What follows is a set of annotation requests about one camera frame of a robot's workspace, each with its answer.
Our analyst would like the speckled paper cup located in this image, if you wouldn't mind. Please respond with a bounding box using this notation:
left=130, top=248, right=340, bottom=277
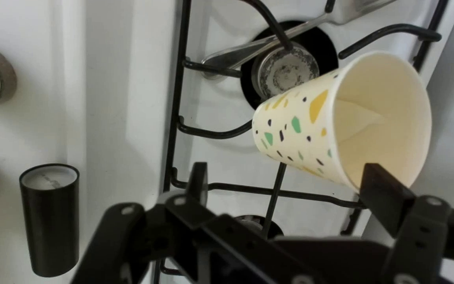
left=250, top=51, right=433, bottom=196

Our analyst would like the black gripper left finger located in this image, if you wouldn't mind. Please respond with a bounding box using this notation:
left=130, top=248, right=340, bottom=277
left=70, top=161, right=223, bottom=284

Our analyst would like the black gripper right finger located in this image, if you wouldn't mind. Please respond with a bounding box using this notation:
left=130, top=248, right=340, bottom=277
left=359, top=163, right=454, bottom=284

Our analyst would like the clear plastic water bottle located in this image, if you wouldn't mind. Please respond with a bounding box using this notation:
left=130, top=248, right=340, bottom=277
left=204, top=0, right=397, bottom=105

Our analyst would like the black cylinder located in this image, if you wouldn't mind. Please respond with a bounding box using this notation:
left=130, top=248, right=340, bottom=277
left=17, top=163, right=81, bottom=280

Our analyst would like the white gas stove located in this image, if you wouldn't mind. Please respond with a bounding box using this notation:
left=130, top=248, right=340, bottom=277
left=0, top=0, right=454, bottom=284

